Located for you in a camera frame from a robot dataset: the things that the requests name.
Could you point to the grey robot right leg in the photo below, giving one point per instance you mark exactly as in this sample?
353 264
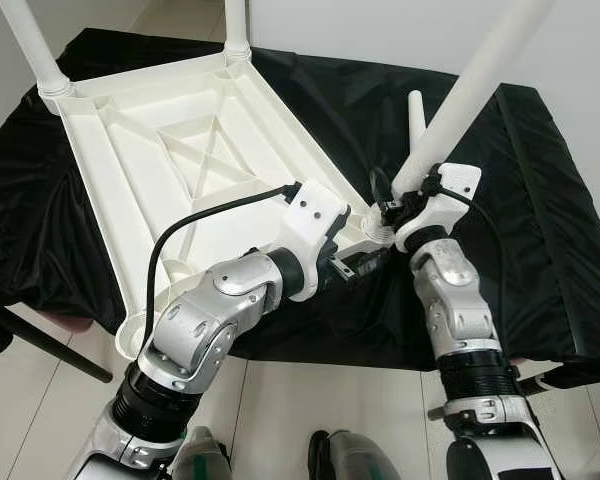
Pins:
355 458

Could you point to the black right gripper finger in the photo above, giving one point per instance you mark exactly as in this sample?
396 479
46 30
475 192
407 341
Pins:
378 186

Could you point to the grey robot left leg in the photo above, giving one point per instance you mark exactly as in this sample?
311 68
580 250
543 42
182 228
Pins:
202 456

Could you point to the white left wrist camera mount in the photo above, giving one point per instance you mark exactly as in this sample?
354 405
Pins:
315 210

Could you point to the black table cloth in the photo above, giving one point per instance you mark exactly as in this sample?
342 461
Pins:
540 200

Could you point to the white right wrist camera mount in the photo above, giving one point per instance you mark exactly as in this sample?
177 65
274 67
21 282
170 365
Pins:
450 195

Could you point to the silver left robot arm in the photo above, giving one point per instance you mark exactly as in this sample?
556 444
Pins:
200 320

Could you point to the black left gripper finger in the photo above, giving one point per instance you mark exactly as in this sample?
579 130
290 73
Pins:
375 262

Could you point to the white plastic table top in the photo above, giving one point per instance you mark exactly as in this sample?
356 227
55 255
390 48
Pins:
160 130

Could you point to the black metal table leg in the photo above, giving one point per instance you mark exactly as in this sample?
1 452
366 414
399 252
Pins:
540 380
55 345

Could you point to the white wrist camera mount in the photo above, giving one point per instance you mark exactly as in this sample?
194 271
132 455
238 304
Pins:
450 195
315 210

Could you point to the grey robot leg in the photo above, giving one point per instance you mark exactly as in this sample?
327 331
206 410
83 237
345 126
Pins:
202 456
355 458

